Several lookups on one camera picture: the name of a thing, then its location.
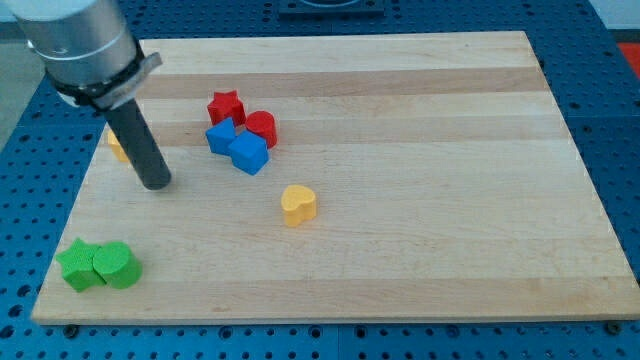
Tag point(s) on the light wooden board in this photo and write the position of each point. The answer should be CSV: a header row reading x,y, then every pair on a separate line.
x,y
449,189

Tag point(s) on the red cylinder block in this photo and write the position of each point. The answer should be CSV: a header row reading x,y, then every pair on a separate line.
x,y
263,124

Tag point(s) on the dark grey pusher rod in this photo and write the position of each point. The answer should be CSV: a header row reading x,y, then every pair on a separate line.
x,y
131,130

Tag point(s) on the green cylinder block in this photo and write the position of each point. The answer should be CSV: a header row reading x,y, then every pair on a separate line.
x,y
117,265

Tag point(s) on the yellow heart block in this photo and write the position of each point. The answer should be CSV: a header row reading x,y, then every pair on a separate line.
x,y
298,204

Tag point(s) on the yellow block behind rod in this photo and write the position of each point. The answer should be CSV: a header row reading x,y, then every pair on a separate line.
x,y
116,147

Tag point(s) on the blue cube block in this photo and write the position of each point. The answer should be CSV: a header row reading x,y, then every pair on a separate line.
x,y
249,152

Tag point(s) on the red star block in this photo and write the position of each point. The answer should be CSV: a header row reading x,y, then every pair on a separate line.
x,y
226,105

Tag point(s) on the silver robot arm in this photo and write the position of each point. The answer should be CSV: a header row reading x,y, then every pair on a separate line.
x,y
89,53

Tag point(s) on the green star block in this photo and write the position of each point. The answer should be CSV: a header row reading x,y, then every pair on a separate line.
x,y
77,268

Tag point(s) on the blue triangular block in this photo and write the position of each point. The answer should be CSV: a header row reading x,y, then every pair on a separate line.
x,y
220,136

